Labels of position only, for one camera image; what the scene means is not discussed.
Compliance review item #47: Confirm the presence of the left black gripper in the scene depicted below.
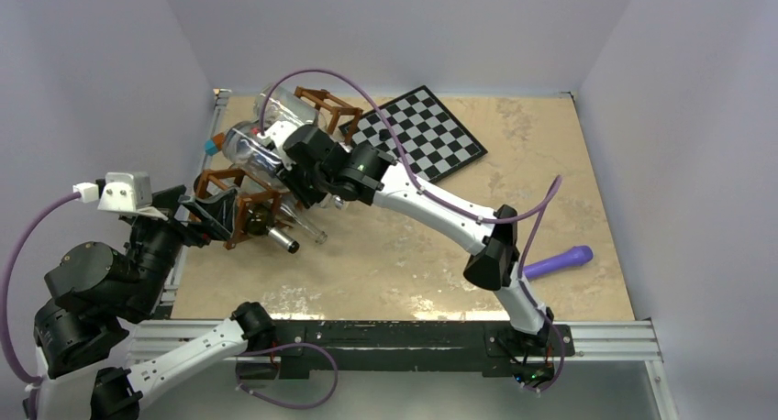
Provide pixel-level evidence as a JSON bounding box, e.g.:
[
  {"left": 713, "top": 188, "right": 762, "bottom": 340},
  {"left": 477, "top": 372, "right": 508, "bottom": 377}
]
[{"left": 127, "top": 183, "right": 237, "bottom": 315}]

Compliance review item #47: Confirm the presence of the olive wine bottle tan label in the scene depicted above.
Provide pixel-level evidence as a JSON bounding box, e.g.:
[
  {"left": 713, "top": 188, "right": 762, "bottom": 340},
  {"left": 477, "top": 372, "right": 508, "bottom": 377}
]
[{"left": 244, "top": 204, "right": 300, "bottom": 254}]

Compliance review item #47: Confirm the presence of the brown wooden wine rack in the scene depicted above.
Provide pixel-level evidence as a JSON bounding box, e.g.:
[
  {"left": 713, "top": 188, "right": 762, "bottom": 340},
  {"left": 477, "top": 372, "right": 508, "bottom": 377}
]
[{"left": 194, "top": 86, "right": 363, "bottom": 249}]

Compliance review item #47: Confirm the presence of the clear bottle silver cap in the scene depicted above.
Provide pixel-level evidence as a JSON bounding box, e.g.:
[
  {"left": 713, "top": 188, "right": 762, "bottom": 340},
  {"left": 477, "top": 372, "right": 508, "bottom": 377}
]
[{"left": 263, "top": 86, "right": 325, "bottom": 129}]

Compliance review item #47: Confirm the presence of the clear glass bottle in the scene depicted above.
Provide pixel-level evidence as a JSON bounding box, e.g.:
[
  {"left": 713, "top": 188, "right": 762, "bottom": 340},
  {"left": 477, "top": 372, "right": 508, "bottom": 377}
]
[{"left": 279, "top": 202, "right": 328, "bottom": 245}]

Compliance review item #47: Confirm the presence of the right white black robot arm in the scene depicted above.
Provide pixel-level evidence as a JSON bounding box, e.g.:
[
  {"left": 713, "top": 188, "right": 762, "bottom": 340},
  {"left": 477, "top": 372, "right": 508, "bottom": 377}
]
[{"left": 275, "top": 125, "right": 551, "bottom": 353}]

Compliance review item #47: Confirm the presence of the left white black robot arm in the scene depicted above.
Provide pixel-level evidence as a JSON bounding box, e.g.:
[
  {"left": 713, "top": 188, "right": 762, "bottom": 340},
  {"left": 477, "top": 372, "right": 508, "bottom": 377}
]
[{"left": 23, "top": 182, "right": 276, "bottom": 419}]

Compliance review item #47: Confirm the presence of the blue orange syringe toy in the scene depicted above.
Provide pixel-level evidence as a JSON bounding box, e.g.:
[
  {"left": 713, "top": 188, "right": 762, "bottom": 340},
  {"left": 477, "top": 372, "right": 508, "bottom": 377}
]
[{"left": 204, "top": 132, "right": 226, "bottom": 157}]

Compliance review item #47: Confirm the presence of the black white checkerboard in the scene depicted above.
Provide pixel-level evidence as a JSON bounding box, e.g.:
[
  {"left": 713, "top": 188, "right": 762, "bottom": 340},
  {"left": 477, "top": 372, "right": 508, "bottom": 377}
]
[{"left": 379, "top": 85, "right": 488, "bottom": 183}]

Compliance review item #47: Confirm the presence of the purple toy microphone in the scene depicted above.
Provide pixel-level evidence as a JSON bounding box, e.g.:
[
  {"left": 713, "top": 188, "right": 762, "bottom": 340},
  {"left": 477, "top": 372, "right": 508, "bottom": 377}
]
[{"left": 523, "top": 246, "right": 594, "bottom": 280}]

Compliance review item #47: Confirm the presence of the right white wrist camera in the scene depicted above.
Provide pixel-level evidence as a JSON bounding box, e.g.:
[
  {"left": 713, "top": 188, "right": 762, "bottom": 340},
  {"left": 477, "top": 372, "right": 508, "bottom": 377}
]
[{"left": 257, "top": 121, "right": 301, "bottom": 166}]

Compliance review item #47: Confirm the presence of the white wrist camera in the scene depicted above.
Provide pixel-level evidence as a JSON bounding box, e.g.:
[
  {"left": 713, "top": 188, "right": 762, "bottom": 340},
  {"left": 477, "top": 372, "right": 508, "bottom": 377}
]
[
  {"left": 72, "top": 171, "right": 168, "bottom": 221},
  {"left": 257, "top": 121, "right": 301, "bottom": 166}
]

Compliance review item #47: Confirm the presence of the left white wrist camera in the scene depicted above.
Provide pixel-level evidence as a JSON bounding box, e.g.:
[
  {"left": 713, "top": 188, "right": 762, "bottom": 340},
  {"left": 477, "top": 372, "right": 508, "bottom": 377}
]
[{"left": 72, "top": 171, "right": 168, "bottom": 221}]

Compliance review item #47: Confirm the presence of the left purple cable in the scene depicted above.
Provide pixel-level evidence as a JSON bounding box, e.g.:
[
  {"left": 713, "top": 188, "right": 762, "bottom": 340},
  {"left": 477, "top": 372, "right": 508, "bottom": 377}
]
[{"left": 0, "top": 191, "right": 83, "bottom": 418}]

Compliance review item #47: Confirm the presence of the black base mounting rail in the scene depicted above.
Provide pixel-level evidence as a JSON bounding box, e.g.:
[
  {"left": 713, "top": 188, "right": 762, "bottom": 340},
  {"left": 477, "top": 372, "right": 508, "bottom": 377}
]
[{"left": 237, "top": 318, "right": 575, "bottom": 382}]

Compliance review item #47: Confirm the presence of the purple loop cable at base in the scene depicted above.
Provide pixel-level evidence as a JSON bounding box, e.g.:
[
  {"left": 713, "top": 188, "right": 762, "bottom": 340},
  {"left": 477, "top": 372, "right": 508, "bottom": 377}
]
[{"left": 235, "top": 342, "right": 339, "bottom": 411}]

